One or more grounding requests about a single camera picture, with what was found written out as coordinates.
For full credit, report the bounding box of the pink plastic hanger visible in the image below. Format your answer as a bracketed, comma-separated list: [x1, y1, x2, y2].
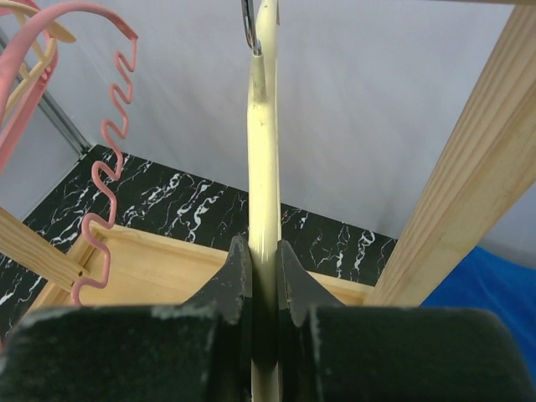
[1, 50, 37, 168]

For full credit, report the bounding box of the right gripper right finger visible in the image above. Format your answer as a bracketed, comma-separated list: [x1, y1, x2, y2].
[276, 240, 535, 401]

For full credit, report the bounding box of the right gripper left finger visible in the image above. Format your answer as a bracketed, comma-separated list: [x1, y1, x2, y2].
[1, 236, 252, 401]

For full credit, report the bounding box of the wooden clothes rack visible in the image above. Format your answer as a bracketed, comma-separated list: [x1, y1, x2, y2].
[1, 1, 535, 307]

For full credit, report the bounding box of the cream wooden hanger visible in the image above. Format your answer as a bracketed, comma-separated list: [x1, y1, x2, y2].
[2, 20, 76, 123]

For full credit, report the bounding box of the blue folded cloth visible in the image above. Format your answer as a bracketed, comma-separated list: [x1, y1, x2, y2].
[421, 247, 535, 374]

